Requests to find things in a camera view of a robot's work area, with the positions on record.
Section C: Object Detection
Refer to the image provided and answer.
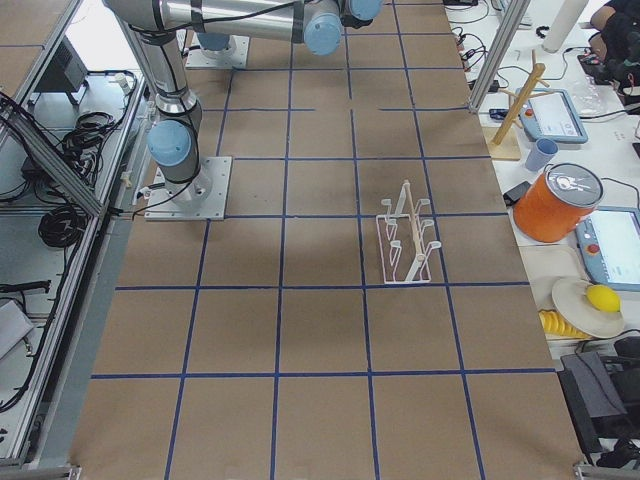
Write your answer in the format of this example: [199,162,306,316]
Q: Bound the white wire cup rack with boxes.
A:
[375,179,442,285]

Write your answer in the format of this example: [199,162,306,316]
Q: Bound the blue cup on side table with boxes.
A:
[524,138,558,172]

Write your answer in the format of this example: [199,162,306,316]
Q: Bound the wooden mug tree stand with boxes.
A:
[482,51,549,161]

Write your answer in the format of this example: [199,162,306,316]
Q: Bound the yellow banana slices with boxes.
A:
[538,310,591,339]

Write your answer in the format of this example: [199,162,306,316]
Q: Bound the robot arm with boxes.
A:
[105,1,382,199]

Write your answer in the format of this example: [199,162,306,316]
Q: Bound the yellow lemon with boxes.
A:
[585,285,621,313]

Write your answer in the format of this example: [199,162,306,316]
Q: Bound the beige round plate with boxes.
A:
[551,277,625,338]

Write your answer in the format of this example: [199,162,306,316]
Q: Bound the black chair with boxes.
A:
[557,331,639,471]

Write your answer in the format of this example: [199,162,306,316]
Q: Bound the aluminium frame post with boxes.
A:
[468,0,530,113]

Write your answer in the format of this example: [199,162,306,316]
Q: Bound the teach pendant tablet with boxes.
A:
[519,88,588,144]
[575,207,639,292]

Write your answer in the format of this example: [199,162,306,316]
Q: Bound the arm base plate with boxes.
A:
[143,156,232,221]
[186,34,250,70]

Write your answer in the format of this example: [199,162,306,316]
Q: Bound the orange canister with lid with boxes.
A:
[513,163,604,243]

